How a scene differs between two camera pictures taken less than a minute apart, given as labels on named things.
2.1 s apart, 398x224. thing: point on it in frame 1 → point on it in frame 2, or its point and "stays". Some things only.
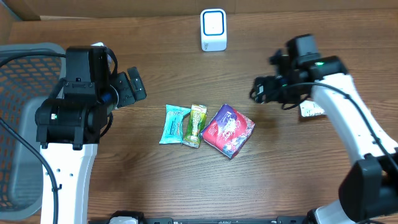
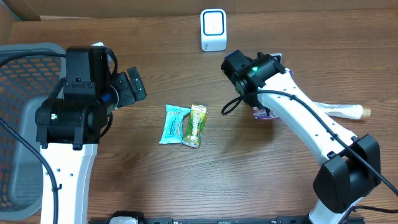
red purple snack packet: (229, 131) → (260, 114)
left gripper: (125, 90) stays
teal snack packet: (172, 133) stays
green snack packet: (198, 116) stays
